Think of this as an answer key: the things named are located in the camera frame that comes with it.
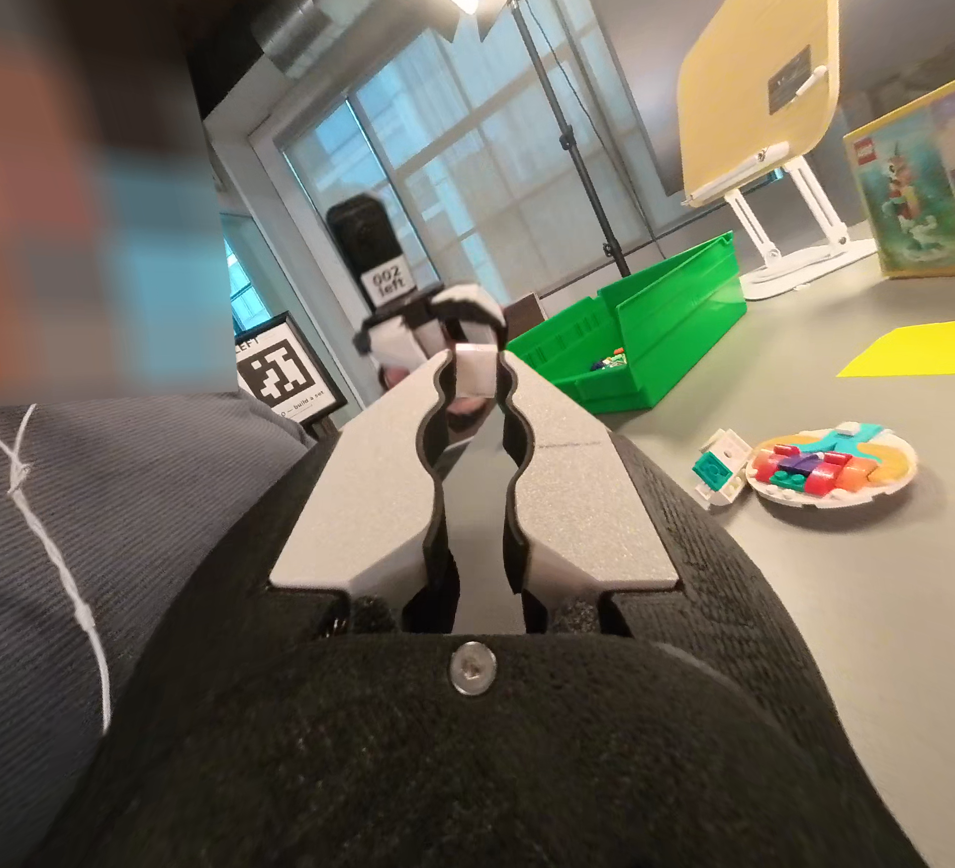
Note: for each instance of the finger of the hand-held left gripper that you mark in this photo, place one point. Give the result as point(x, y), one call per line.
point(403, 349)
point(474, 316)

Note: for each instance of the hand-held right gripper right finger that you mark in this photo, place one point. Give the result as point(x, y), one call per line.
point(597, 510)

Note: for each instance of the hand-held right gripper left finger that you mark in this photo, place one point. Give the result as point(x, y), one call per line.
point(358, 510)

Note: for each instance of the white orange small brick assembly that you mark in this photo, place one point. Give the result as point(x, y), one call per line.
point(475, 368)

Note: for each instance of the white brick assembly teal brick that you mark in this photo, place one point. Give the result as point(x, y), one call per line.
point(720, 469)

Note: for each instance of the pile of toy bricks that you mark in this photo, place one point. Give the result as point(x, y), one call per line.
point(610, 360)

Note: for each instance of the green plastic bin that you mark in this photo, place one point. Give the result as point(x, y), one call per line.
point(671, 316)

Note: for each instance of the colourful toy set box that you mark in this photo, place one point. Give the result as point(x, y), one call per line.
point(910, 196)

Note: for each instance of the person's left hand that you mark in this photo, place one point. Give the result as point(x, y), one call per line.
point(466, 411)

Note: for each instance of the brown panel board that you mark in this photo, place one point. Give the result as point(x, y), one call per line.
point(526, 316)

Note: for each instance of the framed marker sign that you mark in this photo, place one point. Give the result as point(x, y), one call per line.
point(283, 368)

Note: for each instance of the person's torso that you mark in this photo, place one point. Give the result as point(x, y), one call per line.
point(186, 510)

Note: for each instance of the black light stand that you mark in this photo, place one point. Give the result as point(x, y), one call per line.
point(574, 144)

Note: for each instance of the round rainbow brick plate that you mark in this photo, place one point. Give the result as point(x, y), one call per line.
point(835, 472)

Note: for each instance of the yellow sticky note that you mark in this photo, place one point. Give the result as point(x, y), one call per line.
point(903, 349)

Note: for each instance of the wooden book stand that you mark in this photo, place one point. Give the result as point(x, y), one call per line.
point(753, 62)

